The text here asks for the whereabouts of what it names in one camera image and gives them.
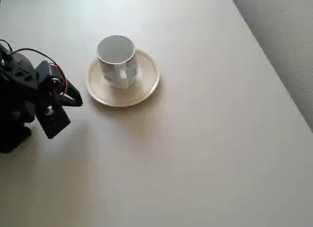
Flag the white ceramic mug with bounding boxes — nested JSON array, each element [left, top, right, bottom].
[[96, 35, 139, 90]]

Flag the cream saucer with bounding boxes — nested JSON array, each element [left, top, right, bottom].
[[85, 48, 161, 108]]

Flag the red servo wire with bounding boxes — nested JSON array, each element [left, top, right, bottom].
[[55, 62, 68, 96]]

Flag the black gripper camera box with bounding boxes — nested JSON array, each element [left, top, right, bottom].
[[36, 105, 72, 140]]

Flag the black camera cable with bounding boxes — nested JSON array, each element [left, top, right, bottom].
[[8, 48, 62, 68]]

